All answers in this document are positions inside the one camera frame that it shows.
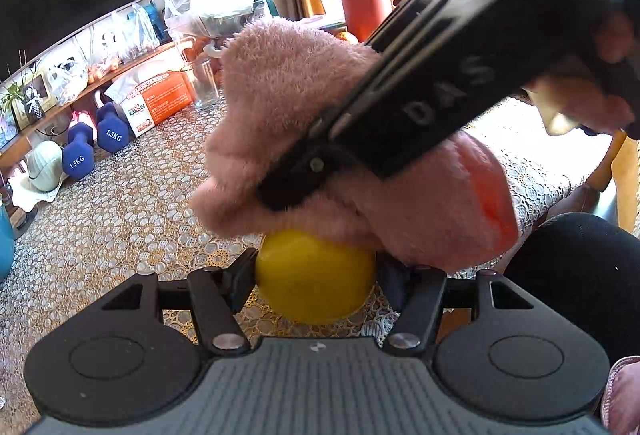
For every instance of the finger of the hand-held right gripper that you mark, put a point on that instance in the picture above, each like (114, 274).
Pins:
(300, 170)

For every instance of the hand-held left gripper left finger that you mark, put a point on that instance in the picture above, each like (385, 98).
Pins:
(243, 278)

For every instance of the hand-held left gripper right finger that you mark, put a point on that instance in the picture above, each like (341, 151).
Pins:
(395, 284)

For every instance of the yellow ball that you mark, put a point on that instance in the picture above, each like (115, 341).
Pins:
(312, 275)

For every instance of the pink fluffy cloth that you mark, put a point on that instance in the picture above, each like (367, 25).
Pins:
(300, 85)

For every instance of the person's right hand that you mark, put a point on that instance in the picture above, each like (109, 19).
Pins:
(575, 107)

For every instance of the clear glass cup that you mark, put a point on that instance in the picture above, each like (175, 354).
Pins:
(204, 82)

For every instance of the orange and white carton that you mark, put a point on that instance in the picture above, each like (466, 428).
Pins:
(160, 97)

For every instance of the person's leg in black trousers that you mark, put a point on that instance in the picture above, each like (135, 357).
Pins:
(575, 275)

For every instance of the clear plastic bag with bowl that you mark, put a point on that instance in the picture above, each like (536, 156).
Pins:
(215, 7)

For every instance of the blue dumbbell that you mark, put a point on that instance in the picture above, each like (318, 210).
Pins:
(77, 155)
(112, 132)

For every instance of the wooden chair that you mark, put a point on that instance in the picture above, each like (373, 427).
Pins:
(627, 185)

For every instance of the blue plastic bag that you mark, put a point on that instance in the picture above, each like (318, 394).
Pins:
(144, 27)

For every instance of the wooden television cabinet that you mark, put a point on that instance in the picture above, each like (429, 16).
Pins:
(100, 82)

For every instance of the grey-green round helmet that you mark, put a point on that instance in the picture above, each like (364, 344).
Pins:
(44, 167)

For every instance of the blue round object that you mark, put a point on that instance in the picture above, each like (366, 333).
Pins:
(5, 242)

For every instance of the white plastic bag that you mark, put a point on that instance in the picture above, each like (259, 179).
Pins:
(67, 77)

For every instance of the pink garment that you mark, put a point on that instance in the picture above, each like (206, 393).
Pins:
(624, 397)

